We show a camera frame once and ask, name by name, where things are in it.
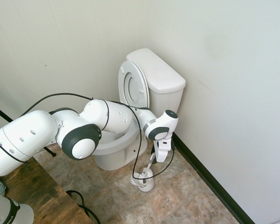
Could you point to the black baseboard behind toilet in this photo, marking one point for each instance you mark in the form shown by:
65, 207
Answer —
212, 177

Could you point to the white toilet brush holder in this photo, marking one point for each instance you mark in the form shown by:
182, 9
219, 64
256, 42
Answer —
148, 185

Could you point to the dark wooden table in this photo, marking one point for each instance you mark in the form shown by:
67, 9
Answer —
44, 193

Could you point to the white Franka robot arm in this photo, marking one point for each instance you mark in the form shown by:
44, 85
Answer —
25, 137

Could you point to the white toilet seat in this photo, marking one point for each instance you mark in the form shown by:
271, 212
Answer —
123, 81

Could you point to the white toilet tank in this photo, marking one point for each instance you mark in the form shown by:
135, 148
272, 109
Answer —
167, 100

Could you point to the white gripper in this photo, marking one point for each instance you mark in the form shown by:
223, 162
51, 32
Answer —
163, 149

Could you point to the white toilet tank lid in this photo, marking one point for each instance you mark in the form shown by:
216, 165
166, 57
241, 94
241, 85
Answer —
156, 70

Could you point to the white toilet brush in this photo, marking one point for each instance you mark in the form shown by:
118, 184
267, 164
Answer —
147, 169

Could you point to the white toilet seat lid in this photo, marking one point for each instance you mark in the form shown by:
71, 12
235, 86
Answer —
134, 87

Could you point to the white toilet bowl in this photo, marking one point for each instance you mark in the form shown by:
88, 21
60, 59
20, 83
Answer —
116, 154

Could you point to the black camera tripod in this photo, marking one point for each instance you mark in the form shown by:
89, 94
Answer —
2, 114

